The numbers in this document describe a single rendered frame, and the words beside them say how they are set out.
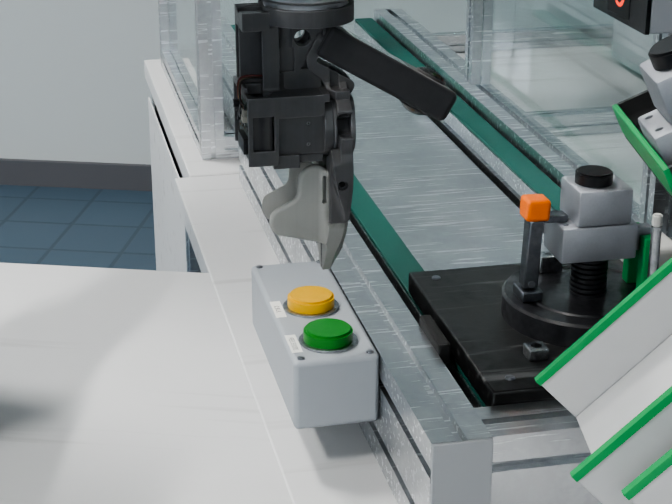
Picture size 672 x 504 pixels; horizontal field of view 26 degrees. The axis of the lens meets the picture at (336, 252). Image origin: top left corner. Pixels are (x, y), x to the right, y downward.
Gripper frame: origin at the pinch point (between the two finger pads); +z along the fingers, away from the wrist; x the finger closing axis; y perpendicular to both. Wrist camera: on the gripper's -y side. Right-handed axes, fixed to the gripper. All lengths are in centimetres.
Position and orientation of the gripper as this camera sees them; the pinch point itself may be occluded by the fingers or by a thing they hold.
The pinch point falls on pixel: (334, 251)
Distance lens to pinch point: 114.9
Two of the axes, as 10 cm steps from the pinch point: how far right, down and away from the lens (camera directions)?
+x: 2.1, 3.6, -9.1
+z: 0.0, 9.3, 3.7
